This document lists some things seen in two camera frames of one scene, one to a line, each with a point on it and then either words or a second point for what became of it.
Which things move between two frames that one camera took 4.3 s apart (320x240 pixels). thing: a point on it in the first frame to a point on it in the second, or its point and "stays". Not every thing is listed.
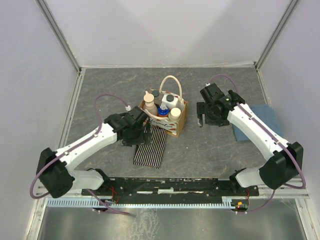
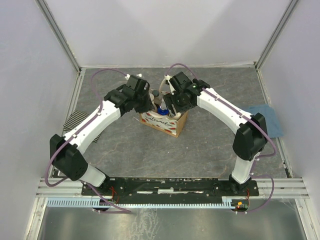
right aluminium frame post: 276,34 stays
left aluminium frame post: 53,21 stays
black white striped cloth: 151,155 to 74,119
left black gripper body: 138,137 to 143,103
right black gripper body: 211,118 to 179,103
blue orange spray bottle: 163,110 stays
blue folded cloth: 267,115 stays
